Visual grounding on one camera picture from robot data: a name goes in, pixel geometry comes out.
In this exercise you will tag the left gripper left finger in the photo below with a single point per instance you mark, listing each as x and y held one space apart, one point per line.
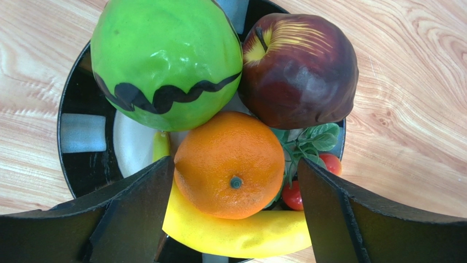
121 222

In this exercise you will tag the green striped ball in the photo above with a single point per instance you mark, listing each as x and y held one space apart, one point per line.
169 65

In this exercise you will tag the orange fruit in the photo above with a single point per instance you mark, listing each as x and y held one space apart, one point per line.
230 167

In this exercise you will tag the yellow banana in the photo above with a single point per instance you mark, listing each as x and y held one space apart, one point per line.
265 234

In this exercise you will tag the black fruit bowl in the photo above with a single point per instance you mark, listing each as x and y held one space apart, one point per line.
89 130

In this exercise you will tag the cherry tomato sprig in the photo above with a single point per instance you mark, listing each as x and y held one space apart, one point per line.
322 144

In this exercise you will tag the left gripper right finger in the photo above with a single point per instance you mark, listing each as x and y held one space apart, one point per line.
348 223

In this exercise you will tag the dark purple fruit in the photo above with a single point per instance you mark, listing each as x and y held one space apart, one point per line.
299 71

